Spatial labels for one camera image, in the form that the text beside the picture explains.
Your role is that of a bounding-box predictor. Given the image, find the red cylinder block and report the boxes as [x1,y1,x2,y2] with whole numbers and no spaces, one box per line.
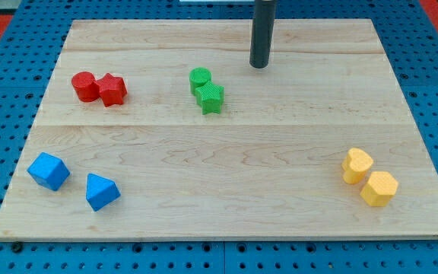
[71,72,100,102]

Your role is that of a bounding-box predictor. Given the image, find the blue cube block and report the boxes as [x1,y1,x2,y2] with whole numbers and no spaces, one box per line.
[27,152,70,191]

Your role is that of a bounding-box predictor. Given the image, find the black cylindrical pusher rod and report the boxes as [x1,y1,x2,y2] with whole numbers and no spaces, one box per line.
[249,0,278,69]

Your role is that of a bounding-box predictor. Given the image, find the green star block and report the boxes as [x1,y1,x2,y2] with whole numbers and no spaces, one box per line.
[195,81,224,115]

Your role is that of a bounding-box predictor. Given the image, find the yellow hexagon block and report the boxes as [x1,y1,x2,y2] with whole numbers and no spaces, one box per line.
[360,171,399,207]

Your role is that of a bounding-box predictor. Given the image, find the green cylinder block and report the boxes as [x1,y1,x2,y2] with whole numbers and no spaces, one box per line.
[189,67,211,95]

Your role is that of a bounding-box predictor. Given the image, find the light wooden board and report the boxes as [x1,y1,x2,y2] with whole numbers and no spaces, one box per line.
[0,19,438,242]

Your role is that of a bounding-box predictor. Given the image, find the blue triangular prism block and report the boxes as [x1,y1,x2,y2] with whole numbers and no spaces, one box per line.
[85,174,121,212]

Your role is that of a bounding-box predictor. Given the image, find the red star block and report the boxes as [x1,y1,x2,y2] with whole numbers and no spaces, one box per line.
[94,73,127,107]

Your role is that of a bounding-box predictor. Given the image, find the yellow heart block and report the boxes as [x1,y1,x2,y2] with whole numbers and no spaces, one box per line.
[341,148,374,184]

